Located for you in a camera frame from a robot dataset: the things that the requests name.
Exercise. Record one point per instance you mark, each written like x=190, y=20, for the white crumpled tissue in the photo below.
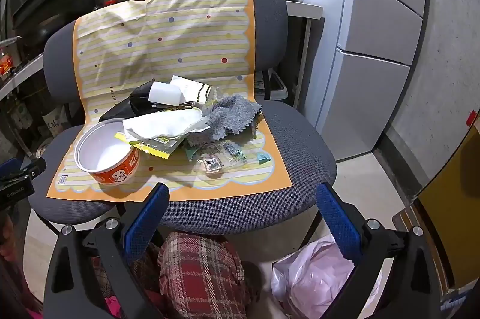
x=161, y=123

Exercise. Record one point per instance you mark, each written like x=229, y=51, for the yellow green snack wrapper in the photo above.
x=157, y=147

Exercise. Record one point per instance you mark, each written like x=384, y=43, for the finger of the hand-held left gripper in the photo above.
x=32, y=167

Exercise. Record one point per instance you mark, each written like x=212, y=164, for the pink plastic bag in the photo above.
x=311, y=277

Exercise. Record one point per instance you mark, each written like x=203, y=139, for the red wall sticker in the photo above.
x=471, y=118

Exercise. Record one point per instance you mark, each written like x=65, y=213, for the yellow cabinet door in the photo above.
x=453, y=199

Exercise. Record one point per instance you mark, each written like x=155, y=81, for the green clear plastic wrapper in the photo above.
x=228, y=155

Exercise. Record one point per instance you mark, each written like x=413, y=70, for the grey fuzzy cloth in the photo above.
x=228, y=116

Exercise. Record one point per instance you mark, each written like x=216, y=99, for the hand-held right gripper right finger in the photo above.
x=337, y=221

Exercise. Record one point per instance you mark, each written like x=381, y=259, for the grey office chair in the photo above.
x=300, y=138

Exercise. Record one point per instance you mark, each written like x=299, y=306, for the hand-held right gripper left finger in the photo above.
x=146, y=217

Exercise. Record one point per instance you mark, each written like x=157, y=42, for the white refrigerator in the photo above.
x=375, y=41

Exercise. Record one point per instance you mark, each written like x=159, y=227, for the white plastic bin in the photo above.
x=277, y=86

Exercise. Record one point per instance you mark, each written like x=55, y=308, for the white side table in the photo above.
x=303, y=9

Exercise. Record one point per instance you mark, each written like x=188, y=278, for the red plaid trousers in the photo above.
x=202, y=274

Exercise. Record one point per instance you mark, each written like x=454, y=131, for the yellow striped dotted mat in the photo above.
x=168, y=41

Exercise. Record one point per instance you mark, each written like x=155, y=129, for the white foam block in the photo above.
x=165, y=93

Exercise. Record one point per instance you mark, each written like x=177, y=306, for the black plastic bag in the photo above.
x=138, y=97

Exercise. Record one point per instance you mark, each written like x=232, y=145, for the person's left forearm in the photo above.
x=15, y=266

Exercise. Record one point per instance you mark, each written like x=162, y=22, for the orange instant noodle bowl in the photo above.
x=101, y=153

